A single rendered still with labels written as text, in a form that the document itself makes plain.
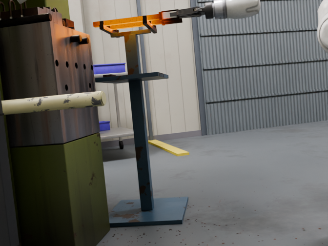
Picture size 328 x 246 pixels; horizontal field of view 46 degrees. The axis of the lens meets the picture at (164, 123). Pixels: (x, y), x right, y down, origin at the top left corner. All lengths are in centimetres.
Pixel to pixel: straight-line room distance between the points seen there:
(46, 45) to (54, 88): 16
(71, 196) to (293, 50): 485
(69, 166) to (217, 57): 410
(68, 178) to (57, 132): 18
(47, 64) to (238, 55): 426
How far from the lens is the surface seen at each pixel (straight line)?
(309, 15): 618
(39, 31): 149
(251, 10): 183
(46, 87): 147
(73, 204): 152
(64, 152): 146
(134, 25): 201
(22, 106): 125
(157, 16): 187
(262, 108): 564
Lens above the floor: 62
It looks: 4 degrees down
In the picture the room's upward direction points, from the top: 5 degrees counter-clockwise
